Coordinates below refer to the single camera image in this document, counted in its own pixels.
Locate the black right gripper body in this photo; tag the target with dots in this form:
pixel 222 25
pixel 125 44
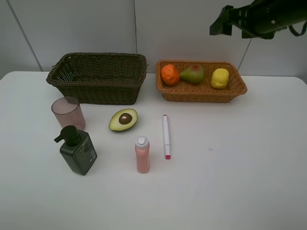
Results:
pixel 261 15

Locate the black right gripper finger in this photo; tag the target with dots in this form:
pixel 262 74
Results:
pixel 250 33
pixel 222 25

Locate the yellow lemon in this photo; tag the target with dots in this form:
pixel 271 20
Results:
pixel 220 78

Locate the green red pear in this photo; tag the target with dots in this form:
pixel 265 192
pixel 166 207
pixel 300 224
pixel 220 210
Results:
pixel 193 74

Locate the orange mandarin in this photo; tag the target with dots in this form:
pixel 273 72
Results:
pixel 170 75

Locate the white marker pink caps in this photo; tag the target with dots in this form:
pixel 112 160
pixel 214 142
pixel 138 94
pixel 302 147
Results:
pixel 167 146

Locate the translucent pink plastic cup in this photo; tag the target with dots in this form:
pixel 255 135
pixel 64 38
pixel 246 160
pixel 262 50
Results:
pixel 67 111

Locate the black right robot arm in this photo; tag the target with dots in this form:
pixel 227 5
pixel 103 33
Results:
pixel 294 16

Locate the orange wicker basket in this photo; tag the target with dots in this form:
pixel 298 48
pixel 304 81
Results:
pixel 204 92

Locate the halved avocado with pit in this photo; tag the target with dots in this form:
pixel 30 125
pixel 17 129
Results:
pixel 123 120

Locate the dark brown wicker basket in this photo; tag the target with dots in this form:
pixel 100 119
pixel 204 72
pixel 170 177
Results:
pixel 100 78

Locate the pink bottle white cap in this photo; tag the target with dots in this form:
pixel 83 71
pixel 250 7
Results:
pixel 142 147

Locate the dark green pump bottle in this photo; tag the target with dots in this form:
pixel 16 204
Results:
pixel 77 150

